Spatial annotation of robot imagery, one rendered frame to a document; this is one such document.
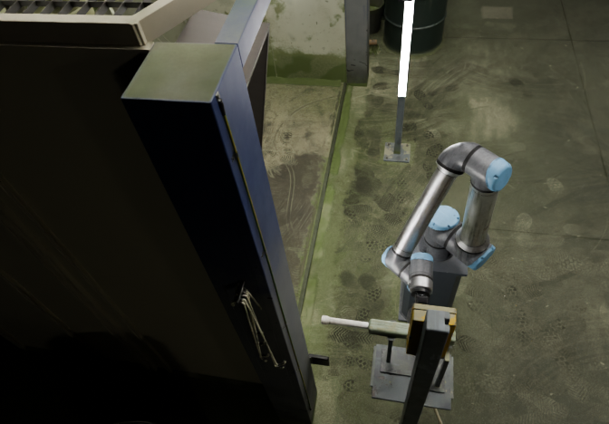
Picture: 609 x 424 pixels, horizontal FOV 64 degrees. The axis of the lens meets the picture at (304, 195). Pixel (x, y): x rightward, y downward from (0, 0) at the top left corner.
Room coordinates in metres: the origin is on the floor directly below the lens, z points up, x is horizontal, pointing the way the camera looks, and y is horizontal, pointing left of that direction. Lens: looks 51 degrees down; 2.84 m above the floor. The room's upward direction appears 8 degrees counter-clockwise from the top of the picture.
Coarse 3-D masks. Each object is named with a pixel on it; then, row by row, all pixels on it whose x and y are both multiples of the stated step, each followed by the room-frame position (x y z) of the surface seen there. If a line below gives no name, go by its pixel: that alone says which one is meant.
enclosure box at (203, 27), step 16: (192, 16) 2.03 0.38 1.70; (208, 16) 2.04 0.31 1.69; (224, 16) 2.04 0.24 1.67; (192, 32) 1.92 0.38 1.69; (208, 32) 1.92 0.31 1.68; (256, 48) 1.82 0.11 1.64; (256, 64) 2.03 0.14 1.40; (256, 80) 2.03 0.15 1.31; (256, 96) 2.04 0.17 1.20; (256, 112) 2.04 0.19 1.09; (256, 128) 2.05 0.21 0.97
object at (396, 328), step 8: (328, 320) 0.77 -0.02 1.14; (336, 320) 0.76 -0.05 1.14; (344, 320) 0.76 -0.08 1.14; (352, 320) 0.76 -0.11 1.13; (376, 320) 0.74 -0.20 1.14; (368, 328) 0.72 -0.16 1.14; (376, 328) 0.71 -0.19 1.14; (384, 328) 0.70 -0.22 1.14; (392, 328) 0.70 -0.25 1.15; (400, 328) 0.69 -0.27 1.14; (408, 328) 0.69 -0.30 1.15; (392, 336) 0.68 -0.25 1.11; (400, 336) 0.67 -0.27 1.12
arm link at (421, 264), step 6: (420, 252) 1.02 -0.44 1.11; (414, 258) 0.99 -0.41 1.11; (420, 258) 0.98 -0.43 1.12; (426, 258) 0.98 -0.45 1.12; (432, 258) 0.99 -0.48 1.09; (414, 264) 0.97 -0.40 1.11; (420, 264) 0.96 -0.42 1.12; (426, 264) 0.96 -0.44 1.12; (432, 264) 0.97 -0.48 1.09; (414, 270) 0.94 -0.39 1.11; (420, 270) 0.93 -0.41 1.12; (426, 270) 0.93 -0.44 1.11; (432, 270) 0.94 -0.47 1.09; (414, 276) 0.91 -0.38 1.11; (426, 276) 0.90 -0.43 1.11; (432, 276) 0.91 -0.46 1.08
